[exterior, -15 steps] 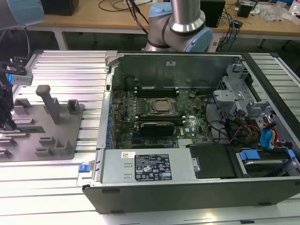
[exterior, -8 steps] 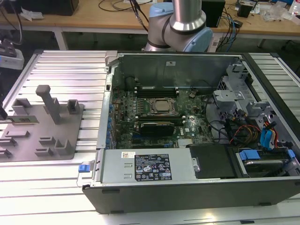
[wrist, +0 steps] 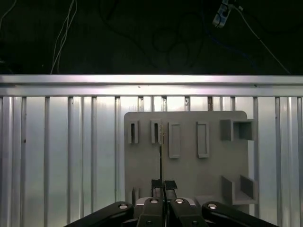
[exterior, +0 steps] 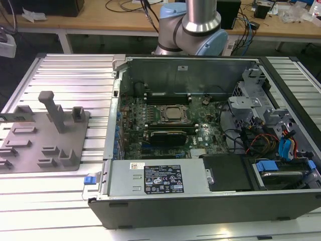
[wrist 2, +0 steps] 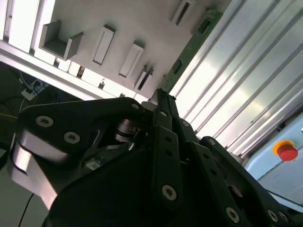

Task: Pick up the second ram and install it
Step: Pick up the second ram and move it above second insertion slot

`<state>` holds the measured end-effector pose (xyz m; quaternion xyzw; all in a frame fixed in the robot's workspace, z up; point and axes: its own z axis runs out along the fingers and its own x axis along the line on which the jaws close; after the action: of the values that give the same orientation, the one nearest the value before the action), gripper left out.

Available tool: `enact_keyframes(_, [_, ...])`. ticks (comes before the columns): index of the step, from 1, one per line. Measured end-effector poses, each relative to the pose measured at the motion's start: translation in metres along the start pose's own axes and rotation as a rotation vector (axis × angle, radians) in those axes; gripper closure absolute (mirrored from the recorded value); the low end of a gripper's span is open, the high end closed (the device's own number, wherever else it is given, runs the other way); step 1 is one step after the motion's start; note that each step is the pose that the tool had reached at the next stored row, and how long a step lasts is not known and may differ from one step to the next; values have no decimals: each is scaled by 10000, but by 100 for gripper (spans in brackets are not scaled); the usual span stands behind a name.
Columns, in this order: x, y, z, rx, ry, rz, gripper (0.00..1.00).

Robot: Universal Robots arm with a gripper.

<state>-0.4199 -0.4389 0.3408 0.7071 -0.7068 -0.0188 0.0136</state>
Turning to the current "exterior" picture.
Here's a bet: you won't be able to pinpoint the black RAM slot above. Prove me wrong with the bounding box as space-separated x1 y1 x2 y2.
146 92 192 99
146 98 192 105
144 122 196 127

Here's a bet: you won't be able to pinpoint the CPU socket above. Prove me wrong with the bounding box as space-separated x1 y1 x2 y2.
159 104 188 124

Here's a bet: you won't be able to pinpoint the silver CPU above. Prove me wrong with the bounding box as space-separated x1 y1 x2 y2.
166 107 180 119

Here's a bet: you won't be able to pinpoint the black graphics card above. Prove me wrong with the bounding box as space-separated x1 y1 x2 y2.
149 130 188 146

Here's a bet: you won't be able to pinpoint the small silver heatsink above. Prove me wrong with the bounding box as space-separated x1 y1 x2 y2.
190 148 208 158

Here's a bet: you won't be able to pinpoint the green motherboard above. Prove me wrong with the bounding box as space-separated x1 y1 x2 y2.
117 96 230 160

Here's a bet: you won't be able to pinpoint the silver power supply unit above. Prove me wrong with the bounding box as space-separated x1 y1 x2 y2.
108 160 210 197

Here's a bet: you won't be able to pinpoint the black drive bay cover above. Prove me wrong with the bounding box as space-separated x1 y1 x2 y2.
202 153 254 193

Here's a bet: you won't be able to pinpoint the silver metal drive cage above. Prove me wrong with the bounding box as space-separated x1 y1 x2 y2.
227 66 298 131

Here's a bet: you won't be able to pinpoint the black open PC case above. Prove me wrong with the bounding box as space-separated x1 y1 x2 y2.
82 54 321 230

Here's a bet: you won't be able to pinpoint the white power strip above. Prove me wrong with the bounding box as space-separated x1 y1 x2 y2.
224 40 238 56

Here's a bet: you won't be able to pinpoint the grey parts rack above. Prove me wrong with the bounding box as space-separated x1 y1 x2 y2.
0 90 91 173

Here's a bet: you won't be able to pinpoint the wooden desk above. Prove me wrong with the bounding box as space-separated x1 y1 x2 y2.
0 0 321 55

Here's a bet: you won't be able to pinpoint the tall black box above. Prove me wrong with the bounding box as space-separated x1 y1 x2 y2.
217 0 242 30

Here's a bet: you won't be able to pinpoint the hard disk in blue carrier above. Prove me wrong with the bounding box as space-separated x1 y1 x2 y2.
252 159 316 191

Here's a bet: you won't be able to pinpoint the small black device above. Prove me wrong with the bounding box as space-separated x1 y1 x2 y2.
254 2 271 19

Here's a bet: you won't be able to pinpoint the large black box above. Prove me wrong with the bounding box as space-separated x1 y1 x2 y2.
0 0 85 18

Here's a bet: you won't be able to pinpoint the crumpled white paper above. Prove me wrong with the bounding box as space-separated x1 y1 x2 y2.
22 7 48 24

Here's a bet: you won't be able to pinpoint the clear plastic bags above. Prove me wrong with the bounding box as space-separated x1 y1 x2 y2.
280 4 313 25

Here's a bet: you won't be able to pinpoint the white printed packet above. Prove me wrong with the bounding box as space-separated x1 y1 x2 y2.
309 0 321 25

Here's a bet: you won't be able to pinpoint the red orange yellow wires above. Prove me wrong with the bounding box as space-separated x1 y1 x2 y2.
245 134 279 154

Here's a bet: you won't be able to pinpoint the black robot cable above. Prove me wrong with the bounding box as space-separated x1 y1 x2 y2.
140 0 161 33

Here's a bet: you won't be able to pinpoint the blue cable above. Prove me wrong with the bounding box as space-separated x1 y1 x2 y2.
244 19 254 55

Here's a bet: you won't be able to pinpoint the blue flat wire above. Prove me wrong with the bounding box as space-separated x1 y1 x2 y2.
278 137 296 163

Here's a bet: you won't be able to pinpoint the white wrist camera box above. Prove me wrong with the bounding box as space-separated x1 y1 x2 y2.
0 34 18 58

